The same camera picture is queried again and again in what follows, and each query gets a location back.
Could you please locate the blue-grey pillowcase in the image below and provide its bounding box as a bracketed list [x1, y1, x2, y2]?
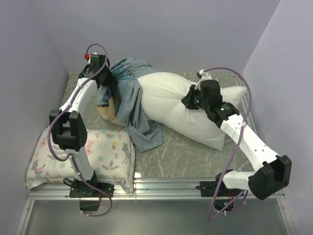
[96, 57, 163, 152]

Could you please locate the white pillow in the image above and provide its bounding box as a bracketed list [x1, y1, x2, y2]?
[138, 72, 246, 151]

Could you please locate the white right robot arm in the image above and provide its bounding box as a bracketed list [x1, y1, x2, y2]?
[181, 80, 292, 200]

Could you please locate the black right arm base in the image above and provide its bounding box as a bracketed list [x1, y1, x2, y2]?
[200, 180, 245, 212]

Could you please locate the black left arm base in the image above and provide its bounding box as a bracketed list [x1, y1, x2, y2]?
[63, 178, 114, 212]

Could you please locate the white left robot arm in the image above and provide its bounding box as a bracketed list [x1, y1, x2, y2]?
[47, 54, 114, 197]

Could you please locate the tan inner pillow core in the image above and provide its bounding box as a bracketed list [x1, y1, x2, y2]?
[95, 97, 125, 127]

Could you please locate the floral patterned pillow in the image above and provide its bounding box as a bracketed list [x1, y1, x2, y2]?
[26, 129, 135, 193]

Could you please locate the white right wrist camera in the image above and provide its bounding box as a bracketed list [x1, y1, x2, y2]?
[197, 70, 212, 80]

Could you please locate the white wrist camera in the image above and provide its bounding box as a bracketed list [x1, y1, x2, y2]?
[197, 70, 212, 80]
[84, 52, 98, 63]

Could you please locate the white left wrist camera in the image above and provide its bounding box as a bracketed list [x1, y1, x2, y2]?
[84, 52, 98, 63]

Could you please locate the aluminium right side rail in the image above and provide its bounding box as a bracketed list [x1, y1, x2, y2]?
[236, 73, 256, 131]

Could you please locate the aluminium frame rail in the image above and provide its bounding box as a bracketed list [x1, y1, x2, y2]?
[26, 178, 286, 201]

